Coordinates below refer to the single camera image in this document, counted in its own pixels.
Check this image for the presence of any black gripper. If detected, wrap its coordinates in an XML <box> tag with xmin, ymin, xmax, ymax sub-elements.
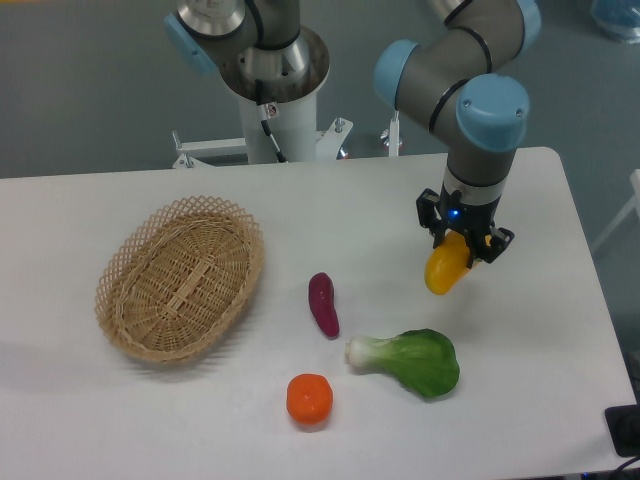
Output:
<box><xmin>416</xmin><ymin>171</ymin><xmax>514</xmax><ymax>269</ymax></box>

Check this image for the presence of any yellow mango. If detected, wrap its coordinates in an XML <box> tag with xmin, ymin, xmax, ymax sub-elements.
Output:
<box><xmin>424</xmin><ymin>231</ymin><xmax>480</xmax><ymax>295</ymax></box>

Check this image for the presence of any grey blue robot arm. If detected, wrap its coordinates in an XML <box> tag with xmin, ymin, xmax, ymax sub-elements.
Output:
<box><xmin>164</xmin><ymin>1</ymin><xmax>541</xmax><ymax>266</ymax></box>

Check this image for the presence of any woven wicker basket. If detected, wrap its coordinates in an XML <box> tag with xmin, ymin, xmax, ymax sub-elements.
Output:
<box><xmin>95</xmin><ymin>196</ymin><xmax>265</xmax><ymax>363</ymax></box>

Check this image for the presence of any green bok choy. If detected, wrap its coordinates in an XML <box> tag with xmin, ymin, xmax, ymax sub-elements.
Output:
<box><xmin>344</xmin><ymin>329</ymin><xmax>460</xmax><ymax>399</ymax></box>

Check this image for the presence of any purple sweet potato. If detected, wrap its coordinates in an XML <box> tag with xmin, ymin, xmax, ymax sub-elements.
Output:
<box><xmin>308</xmin><ymin>272</ymin><xmax>340</xmax><ymax>339</ymax></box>

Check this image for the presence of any orange tangerine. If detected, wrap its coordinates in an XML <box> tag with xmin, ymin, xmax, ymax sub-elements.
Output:
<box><xmin>286</xmin><ymin>373</ymin><xmax>333</xmax><ymax>426</ymax></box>

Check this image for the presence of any black device at table edge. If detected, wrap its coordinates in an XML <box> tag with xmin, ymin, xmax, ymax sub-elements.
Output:
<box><xmin>604</xmin><ymin>404</ymin><xmax>639</xmax><ymax>458</ymax></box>

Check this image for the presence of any blue object top right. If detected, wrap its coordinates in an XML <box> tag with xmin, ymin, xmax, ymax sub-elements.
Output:
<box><xmin>591</xmin><ymin>0</ymin><xmax>639</xmax><ymax>44</ymax></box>

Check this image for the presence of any white frame at right edge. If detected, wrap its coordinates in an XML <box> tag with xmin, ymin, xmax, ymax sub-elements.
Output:
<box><xmin>590</xmin><ymin>169</ymin><xmax>639</xmax><ymax>255</ymax></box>

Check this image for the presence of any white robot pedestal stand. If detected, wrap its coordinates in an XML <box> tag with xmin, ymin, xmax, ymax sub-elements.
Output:
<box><xmin>171</xmin><ymin>24</ymin><xmax>405</xmax><ymax>169</ymax></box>

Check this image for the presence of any black cable on pedestal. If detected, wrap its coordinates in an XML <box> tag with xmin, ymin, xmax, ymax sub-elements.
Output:
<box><xmin>254</xmin><ymin>78</ymin><xmax>288</xmax><ymax>164</ymax></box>

